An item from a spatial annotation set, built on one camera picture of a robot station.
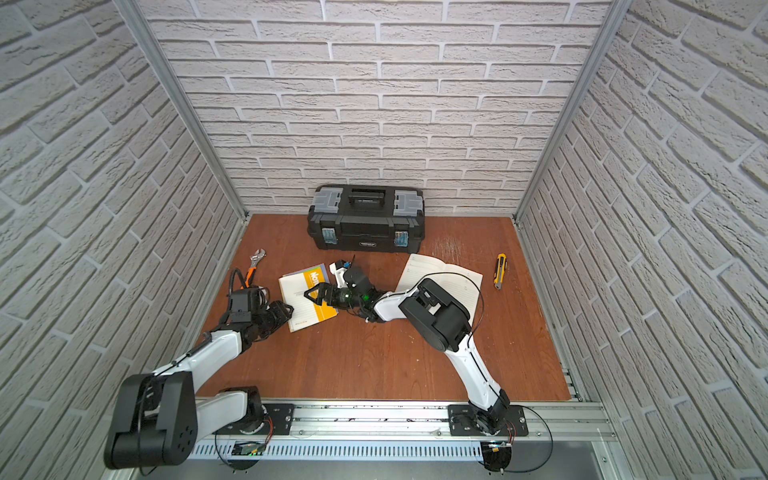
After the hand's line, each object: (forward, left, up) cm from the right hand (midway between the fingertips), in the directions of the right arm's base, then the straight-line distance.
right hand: (318, 295), depth 91 cm
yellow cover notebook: (-4, +4, -3) cm, 6 cm away
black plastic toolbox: (+21, -16, +12) cm, 29 cm away
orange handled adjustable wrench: (+19, +25, -4) cm, 32 cm away
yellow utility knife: (+8, -62, -5) cm, 63 cm away
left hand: (-2, +8, -1) cm, 9 cm away
